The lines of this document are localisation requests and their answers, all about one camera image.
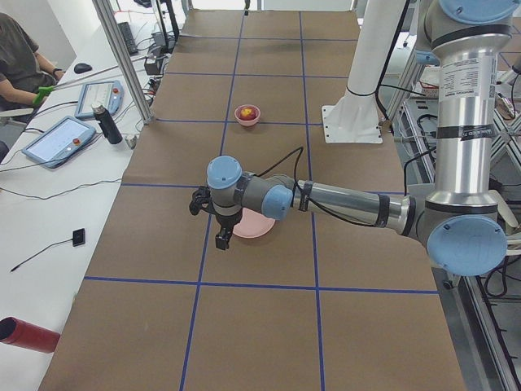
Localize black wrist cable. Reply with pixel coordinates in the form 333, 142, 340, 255
258, 145, 383, 227

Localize black computer mouse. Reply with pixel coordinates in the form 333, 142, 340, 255
73, 63, 93, 74

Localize red apple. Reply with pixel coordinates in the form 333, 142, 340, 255
239, 106, 257, 121

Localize black water bottle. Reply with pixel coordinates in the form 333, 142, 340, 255
91, 102, 122, 145

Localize small black box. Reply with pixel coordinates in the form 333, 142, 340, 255
72, 228, 86, 247

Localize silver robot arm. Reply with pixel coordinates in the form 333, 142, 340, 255
199, 1, 519, 276

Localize green handled grabber tool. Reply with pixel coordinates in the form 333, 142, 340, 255
32, 56, 164, 106

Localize aluminium frame post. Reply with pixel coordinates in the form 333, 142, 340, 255
92, 0, 153, 125

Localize blue teach pendant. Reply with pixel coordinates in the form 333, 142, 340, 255
74, 81, 124, 121
22, 116, 95, 169

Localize pink plate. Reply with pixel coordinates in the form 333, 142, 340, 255
233, 208, 275, 239

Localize black keyboard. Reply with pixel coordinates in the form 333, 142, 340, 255
117, 22, 138, 55

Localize upper blue teach pendant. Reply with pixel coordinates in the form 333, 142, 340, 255
74, 81, 124, 121

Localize seated person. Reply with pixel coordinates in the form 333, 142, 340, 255
1, 13, 65, 110

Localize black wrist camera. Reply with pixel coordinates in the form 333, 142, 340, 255
189, 186, 215, 216

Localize pink bowl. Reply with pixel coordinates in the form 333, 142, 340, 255
234, 104, 261, 127

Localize white camera mast base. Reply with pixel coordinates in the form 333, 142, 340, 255
322, 0, 408, 144

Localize red bottle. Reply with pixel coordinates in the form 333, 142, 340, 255
1, 317, 60, 354

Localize lower blue teach pendant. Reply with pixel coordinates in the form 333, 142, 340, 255
22, 116, 95, 169

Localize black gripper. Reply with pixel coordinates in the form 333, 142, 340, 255
215, 211, 243, 249

